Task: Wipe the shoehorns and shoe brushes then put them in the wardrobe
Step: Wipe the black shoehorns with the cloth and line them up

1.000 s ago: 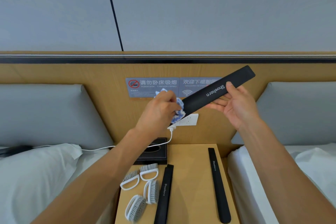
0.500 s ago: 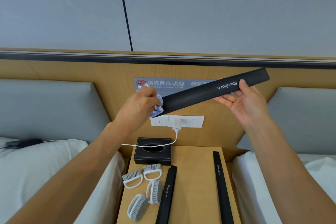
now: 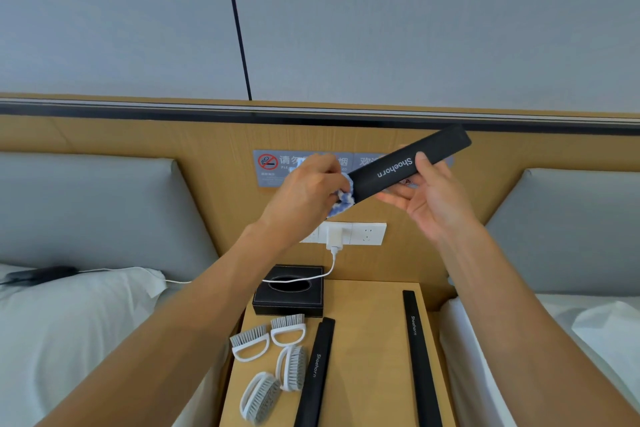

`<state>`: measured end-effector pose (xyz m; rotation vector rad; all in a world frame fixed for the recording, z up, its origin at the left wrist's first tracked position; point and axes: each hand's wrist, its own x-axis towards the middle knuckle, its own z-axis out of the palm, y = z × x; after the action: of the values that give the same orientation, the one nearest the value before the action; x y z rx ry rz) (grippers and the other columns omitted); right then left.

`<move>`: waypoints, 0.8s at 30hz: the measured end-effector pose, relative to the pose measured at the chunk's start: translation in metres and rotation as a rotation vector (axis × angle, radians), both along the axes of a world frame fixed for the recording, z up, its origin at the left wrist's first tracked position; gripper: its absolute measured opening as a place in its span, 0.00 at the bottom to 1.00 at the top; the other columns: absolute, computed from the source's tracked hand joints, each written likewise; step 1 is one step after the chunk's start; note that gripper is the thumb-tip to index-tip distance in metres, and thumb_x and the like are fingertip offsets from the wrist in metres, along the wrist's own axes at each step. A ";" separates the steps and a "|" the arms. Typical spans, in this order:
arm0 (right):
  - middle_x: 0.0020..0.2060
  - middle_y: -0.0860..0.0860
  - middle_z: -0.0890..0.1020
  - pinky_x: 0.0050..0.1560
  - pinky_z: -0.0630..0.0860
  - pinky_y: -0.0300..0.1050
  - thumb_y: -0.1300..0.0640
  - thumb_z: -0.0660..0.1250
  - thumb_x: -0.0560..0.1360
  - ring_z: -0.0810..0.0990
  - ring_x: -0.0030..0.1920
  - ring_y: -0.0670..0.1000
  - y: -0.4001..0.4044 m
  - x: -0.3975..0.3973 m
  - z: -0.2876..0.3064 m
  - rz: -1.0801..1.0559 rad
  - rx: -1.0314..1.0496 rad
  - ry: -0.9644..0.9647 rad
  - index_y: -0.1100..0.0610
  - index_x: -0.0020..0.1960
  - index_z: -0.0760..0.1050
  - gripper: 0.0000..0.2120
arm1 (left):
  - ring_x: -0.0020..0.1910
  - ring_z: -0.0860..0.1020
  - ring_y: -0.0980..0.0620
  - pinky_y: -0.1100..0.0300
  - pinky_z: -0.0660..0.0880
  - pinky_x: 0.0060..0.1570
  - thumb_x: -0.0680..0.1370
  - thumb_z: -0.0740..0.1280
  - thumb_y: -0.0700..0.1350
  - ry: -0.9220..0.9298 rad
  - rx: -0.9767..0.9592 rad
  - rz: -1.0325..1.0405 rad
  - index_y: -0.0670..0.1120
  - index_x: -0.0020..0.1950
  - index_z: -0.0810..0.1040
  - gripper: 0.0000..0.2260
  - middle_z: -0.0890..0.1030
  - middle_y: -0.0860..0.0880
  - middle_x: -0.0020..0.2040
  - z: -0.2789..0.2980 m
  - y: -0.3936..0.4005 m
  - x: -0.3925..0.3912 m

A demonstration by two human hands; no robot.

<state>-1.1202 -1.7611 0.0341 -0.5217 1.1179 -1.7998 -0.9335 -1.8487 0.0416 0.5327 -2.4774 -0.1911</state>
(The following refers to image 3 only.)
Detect grey wall sign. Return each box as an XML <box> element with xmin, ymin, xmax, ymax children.
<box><xmin>252</xmin><ymin>149</ymin><xmax>456</xmax><ymax>188</ymax></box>

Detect white charging cable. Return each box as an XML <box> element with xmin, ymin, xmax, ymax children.
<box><xmin>77</xmin><ymin>245</ymin><xmax>342</xmax><ymax>288</ymax></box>

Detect person's right forearm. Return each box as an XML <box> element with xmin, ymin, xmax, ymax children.
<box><xmin>437</xmin><ymin>224</ymin><xmax>640</xmax><ymax>427</ymax></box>

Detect white brush grey bristles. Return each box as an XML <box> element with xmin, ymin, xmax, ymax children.
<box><xmin>239</xmin><ymin>371</ymin><xmax>282</xmax><ymax>426</ymax></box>
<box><xmin>275</xmin><ymin>344</ymin><xmax>309</xmax><ymax>392</ymax></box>
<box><xmin>229</xmin><ymin>325</ymin><xmax>271</xmax><ymax>362</ymax></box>
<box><xmin>269</xmin><ymin>314</ymin><xmax>307</xmax><ymax>348</ymax></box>

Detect white switch socket panel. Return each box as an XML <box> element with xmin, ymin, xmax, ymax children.
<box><xmin>299</xmin><ymin>222</ymin><xmax>388</xmax><ymax>246</ymax></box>

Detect person's right hand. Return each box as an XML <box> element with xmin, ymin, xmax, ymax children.
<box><xmin>375</xmin><ymin>151</ymin><xmax>483</xmax><ymax>245</ymax></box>

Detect blue white striped cloth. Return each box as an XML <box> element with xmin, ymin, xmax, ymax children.
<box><xmin>325</xmin><ymin>173</ymin><xmax>355</xmax><ymax>218</ymax></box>

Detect long black shoe spoon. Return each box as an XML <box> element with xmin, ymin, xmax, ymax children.
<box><xmin>293</xmin><ymin>317</ymin><xmax>336</xmax><ymax>427</ymax></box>
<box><xmin>402</xmin><ymin>290</ymin><xmax>443</xmax><ymax>427</ymax></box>
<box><xmin>345</xmin><ymin>124</ymin><xmax>473</xmax><ymax>204</ymax></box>

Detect black leather tissue box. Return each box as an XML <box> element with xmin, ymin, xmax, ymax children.
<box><xmin>251</xmin><ymin>264</ymin><xmax>325</xmax><ymax>318</ymax></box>

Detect white pillow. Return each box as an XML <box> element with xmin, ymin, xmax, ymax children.
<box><xmin>0</xmin><ymin>264</ymin><xmax>167</xmax><ymax>427</ymax></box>
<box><xmin>569</xmin><ymin>299</ymin><xmax>640</xmax><ymax>392</ymax></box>

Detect wooden nightstand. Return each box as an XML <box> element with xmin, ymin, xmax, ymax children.
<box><xmin>219</xmin><ymin>279</ymin><xmax>456</xmax><ymax>427</ymax></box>

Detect black charging device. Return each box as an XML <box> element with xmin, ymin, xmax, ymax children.
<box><xmin>0</xmin><ymin>265</ymin><xmax>80</xmax><ymax>288</ymax></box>

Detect white bed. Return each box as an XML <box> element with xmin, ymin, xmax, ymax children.
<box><xmin>0</xmin><ymin>263</ymin><xmax>236</xmax><ymax>427</ymax></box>
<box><xmin>439</xmin><ymin>293</ymin><xmax>640</xmax><ymax>427</ymax></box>

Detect person's left forearm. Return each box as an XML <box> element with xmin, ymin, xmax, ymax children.
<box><xmin>37</xmin><ymin>224</ymin><xmax>301</xmax><ymax>427</ymax></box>

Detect person's left hand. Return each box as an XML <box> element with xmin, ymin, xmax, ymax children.
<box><xmin>257</xmin><ymin>152</ymin><xmax>351</xmax><ymax>252</ymax></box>

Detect wooden headboard panel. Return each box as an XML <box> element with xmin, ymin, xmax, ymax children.
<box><xmin>0</xmin><ymin>93</ymin><xmax>640</xmax><ymax>310</ymax></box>

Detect grey headboard cushion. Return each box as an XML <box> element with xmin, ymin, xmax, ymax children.
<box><xmin>0</xmin><ymin>152</ymin><xmax>221</xmax><ymax>282</ymax></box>
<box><xmin>447</xmin><ymin>167</ymin><xmax>640</xmax><ymax>298</ymax></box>

